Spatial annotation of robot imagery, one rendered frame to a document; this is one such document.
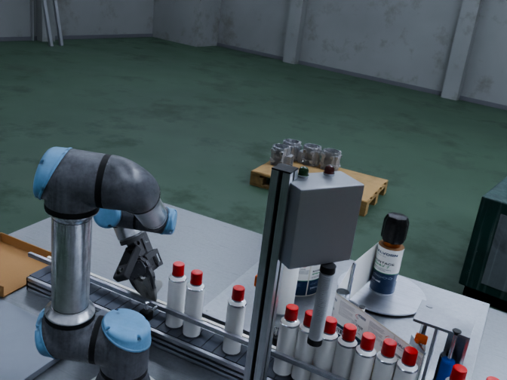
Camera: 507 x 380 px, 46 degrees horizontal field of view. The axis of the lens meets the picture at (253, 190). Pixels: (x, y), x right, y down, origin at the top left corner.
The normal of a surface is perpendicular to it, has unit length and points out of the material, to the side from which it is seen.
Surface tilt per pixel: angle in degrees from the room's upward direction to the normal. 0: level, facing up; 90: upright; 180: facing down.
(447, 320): 0
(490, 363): 0
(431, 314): 0
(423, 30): 90
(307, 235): 90
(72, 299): 94
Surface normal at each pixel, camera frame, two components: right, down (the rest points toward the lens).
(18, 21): 0.80, 0.29
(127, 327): 0.27, -0.88
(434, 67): -0.58, 0.22
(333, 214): 0.47, 0.37
